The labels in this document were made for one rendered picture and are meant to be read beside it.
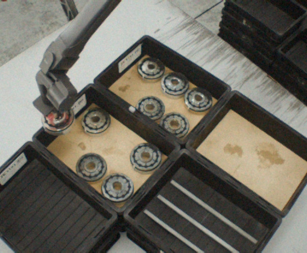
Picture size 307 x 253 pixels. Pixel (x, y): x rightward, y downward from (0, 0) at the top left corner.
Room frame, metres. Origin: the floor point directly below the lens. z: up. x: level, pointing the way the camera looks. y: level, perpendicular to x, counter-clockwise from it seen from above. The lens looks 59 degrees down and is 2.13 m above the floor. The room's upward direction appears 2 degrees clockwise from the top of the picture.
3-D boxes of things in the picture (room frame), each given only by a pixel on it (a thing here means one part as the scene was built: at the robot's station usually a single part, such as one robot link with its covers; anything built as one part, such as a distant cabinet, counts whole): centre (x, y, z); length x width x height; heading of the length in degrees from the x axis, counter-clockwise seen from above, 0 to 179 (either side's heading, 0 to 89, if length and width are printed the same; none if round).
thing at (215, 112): (0.65, -0.36, 0.92); 0.40 x 0.30 x 0.02; 52
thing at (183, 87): (0.95, -0.09, 0.86); 0.10 x 0.10 x 0.01
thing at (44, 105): (0.67, 0.28, 1.17); 0.10 x 0.07 x 0.07; 141
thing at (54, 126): (0.67, 0.28, 1.05); 0.10 x 0.10 x 0.01
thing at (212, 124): (0.65, -0.36, 0.87); 0.40 x 0.30 x 0.11; 52
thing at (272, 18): (1.73, -0.62, 0.37); 0.40 x 0.30 x 0.45; 45
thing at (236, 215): (0.41, -0.17, 0.87); 0.40 x 0.30 x 0.11; 52
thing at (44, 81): (0.66, 0.27, 1.23); 0.07 x 0.06 x 0.07; 43
